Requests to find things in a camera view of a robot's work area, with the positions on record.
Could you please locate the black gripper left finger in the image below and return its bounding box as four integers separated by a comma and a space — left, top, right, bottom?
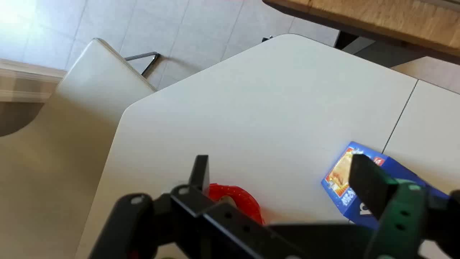
169, 154, 307, 259

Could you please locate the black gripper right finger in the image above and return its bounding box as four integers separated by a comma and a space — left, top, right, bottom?
347, 153, 428, 259

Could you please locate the blue pastry box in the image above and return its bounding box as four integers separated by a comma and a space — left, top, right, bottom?
319, 140, 454, 229

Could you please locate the red bowl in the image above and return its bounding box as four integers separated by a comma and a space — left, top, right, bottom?
205, 182, 266, 226

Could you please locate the white chair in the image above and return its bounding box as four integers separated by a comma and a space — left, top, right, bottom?
0, 38, 162, 259

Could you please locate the wooden table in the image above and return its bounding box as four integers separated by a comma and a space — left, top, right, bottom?
261, 0, 460, 69

